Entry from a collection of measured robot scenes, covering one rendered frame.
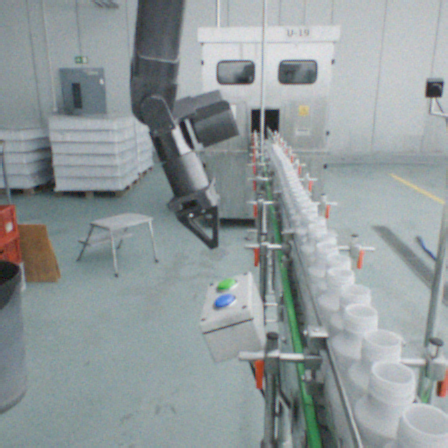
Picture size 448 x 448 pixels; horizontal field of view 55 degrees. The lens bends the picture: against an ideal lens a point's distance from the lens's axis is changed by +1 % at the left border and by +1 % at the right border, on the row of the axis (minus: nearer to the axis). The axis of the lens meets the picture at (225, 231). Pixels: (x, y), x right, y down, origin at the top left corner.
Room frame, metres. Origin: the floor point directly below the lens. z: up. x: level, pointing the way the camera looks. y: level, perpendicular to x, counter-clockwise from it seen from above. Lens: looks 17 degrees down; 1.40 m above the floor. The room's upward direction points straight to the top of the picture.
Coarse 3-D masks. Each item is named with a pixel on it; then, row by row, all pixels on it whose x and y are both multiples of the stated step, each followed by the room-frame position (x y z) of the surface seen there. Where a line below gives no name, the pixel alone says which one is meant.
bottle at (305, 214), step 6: (306, 210) 0.95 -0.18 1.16; (312, 210) 0.94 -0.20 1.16; (306, 216) 0.92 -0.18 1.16; (312, 216) 0.91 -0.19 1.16; (306, 222) 0.91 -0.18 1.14; (300, 228) 0.92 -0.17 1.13; (306, 228) 0.91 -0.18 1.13; (300, 234) 0.91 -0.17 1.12; (300, 240) 0.91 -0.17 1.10; (294, 246) 0.93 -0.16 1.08; (300, 246) 0.91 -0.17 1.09; (294, 252) 0.93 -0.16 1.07; (294, 258) 0.92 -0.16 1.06; (294, 264) 0.92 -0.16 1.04
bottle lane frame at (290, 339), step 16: (272, 208) 1.65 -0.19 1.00; (272, 224) 1.45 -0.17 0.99; (288, 288) 0.89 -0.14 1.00; (288, 304) 0.81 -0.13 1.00; (288, 320) 0.76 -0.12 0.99; (288, 336) 0.76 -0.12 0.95; (288, 352) 0.74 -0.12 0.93; (288, 368) 0.73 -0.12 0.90; (304, 368) 0.59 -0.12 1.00; (288, 384) 0.72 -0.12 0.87; (304, 400) 0.51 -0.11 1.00; (304, 416) 0.50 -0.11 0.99
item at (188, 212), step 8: (184, 208) 0.64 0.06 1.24; (192, 208) 0.63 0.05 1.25; (200, 208) 0.63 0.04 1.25; (208, 208) 0.63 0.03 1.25; (216, 208) 0.63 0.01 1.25; (176, 216) 0.63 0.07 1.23; (184, 216) 0.63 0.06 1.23; (192, 216) 0.64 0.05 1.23; (200, 216) 0.64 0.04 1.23; (216, 216) 0.63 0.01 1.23; (184, 224) 0.63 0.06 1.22; (192, 224) 0.64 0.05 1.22; (216, 224) 0.64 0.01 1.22; (192, 232) 0.64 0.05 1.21; (200, 232) 0.64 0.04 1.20; (216, 232) 0.64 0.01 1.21; (208, 240) 0.64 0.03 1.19; (216, 240) 0.64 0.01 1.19
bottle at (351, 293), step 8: (344, 288) 0.53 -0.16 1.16; (352, 288) 0.53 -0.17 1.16; (360, 288) 0.53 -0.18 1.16; (344, 296) 0.51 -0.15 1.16; (352, 296) 0.50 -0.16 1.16; (360, 296) 0.50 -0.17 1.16; (368, 296) 0.51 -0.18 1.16; (344, 304) 0.51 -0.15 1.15; (368, 304) 0.51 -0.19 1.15; (336, 312) 0.52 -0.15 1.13; (344, 312) 0.51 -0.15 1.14; (336, 320) 0.51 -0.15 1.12; (336, 328) 0.50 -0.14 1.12; (328, 360) 0.51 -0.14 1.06; (328, 368) 0.51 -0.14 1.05; (328, 376) 0.51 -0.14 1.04
